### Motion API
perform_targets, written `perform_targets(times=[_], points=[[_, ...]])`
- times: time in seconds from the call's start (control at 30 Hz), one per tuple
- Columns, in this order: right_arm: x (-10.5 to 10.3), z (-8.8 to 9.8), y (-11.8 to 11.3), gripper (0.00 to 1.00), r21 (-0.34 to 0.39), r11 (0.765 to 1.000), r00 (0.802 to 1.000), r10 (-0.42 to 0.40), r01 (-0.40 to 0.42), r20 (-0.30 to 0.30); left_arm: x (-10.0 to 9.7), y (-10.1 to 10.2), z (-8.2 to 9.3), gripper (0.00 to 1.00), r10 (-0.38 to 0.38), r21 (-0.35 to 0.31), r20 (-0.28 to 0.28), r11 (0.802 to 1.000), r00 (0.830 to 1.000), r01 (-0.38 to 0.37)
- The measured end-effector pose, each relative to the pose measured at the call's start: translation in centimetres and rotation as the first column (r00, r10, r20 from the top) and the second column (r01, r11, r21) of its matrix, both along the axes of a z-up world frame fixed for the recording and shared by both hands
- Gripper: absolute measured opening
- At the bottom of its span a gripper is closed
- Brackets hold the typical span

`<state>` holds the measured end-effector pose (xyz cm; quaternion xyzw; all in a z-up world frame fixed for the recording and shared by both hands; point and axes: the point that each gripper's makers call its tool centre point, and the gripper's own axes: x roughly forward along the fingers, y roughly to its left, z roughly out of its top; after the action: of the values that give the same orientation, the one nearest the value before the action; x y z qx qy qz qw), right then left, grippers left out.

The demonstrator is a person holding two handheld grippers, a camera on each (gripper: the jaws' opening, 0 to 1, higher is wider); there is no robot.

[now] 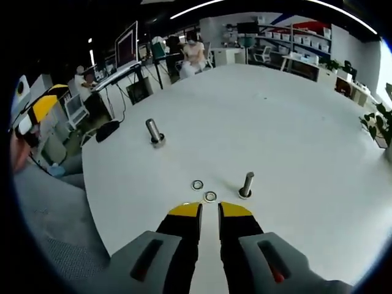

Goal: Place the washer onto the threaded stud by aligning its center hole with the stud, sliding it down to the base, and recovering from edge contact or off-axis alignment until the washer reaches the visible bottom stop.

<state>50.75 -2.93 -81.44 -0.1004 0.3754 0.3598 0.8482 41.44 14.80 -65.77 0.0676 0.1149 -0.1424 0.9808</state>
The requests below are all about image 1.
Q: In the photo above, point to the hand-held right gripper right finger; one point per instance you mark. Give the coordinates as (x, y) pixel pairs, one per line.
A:
(284, 263)

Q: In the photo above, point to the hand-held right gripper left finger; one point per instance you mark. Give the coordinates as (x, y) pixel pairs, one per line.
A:
(144, 263)

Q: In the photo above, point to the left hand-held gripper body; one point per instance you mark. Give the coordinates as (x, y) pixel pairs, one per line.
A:
(21, 92)

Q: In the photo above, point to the thin threaded stud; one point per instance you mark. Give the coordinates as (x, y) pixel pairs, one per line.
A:
(247, 183)

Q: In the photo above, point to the small metal washer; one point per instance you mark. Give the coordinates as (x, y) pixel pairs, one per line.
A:
(205, 196)
(193, 185)

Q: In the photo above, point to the thick threaded stud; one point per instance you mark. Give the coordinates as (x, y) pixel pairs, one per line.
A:
(153, 128)

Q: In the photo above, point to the large metal washer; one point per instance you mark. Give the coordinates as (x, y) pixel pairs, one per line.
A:
(162, 141)

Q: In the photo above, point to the person's left hand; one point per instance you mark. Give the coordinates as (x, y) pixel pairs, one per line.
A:
(20, 156)

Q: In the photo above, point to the blue cloth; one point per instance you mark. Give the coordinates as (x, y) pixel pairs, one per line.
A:
(56, 169)

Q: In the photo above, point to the white laptop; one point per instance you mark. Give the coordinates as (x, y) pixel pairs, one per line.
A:
(125, 46)

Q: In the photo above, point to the black computer tower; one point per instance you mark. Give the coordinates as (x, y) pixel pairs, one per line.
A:
(139, 92)

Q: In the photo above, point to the person's grey clothing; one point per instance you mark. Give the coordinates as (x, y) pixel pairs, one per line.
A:
(55, 220)

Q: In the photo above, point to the teal box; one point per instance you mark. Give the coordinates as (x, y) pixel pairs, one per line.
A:
(159, 50)

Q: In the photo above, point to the large potted green plant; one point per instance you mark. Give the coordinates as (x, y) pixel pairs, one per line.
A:
(382, 119)

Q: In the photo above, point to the black monitor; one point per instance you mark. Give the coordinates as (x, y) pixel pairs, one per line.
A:
(247, 27)

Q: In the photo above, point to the small potted green plant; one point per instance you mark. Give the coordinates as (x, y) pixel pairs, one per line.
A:
(332, 65)

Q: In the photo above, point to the white office chair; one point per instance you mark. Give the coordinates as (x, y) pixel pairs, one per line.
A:
(265, 52)

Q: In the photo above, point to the row of white storage bins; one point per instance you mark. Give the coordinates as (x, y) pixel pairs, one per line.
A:
(306, 39)

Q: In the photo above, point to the metal shelf rack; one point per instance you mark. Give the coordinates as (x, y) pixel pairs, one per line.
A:
(292, 33)

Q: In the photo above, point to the white pedestal cabinet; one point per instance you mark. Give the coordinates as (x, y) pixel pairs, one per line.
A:
(53, 137)

